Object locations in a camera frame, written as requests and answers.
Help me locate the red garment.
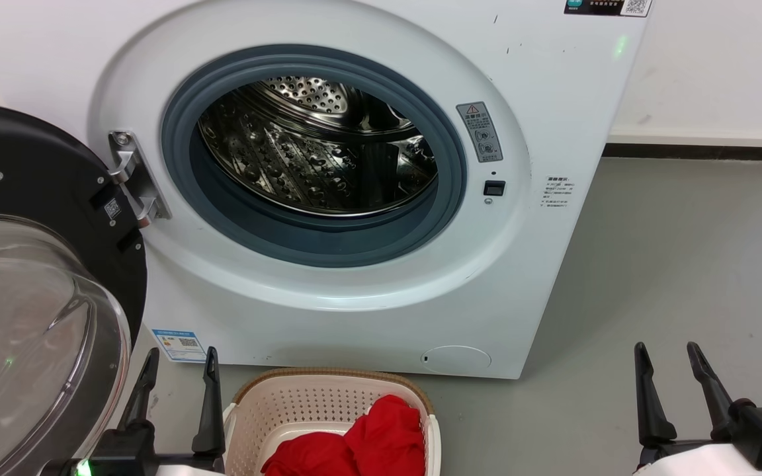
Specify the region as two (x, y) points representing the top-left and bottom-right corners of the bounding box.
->
(261, 395), (425, 476)

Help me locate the silver metal door hinge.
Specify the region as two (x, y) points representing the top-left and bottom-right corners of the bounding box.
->
(108, 130), (171, 229)

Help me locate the dark skirting board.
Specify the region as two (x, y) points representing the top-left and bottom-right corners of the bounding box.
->
(603, 136), (762, 163)

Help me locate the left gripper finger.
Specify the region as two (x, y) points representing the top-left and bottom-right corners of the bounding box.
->
(192, 348), (225, 454)
(120, 348), (159, 434)

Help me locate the white front-load washing machine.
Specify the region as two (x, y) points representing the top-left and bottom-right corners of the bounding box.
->
(0, 0), (653, 379)

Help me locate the grey rubber door gasket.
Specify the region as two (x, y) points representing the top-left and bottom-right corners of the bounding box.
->
(161, 44), (468, 268)

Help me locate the round filter cover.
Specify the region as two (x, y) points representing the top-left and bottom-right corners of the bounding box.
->
(421, 345), (491, 374)

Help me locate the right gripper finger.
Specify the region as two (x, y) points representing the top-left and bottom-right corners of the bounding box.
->
(687, 342), (734, 438)
(635, 342), (677, 448)

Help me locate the cream perforated laundry basket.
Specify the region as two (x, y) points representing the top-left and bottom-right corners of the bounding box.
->
(222, 368), (441, 476)

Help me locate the small printed text label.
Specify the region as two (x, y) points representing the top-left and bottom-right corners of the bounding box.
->
(541, 175), (575, 210)

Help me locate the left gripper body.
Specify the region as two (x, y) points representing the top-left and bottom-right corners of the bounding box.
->
(44, 426), (226, 476)

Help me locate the blue energy label sticker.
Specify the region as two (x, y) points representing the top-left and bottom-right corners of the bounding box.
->
(151, 327), (207, 363)

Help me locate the black washer door glass bowl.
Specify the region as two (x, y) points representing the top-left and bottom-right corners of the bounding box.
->
(0, 101), (148, 476)

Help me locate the grey warning sticker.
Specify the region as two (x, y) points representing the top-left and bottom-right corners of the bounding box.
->
(456, 101), (505, 163)

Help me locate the stainless steel washing machine drum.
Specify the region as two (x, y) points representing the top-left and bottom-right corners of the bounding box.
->
(198, 75), (439, 218)

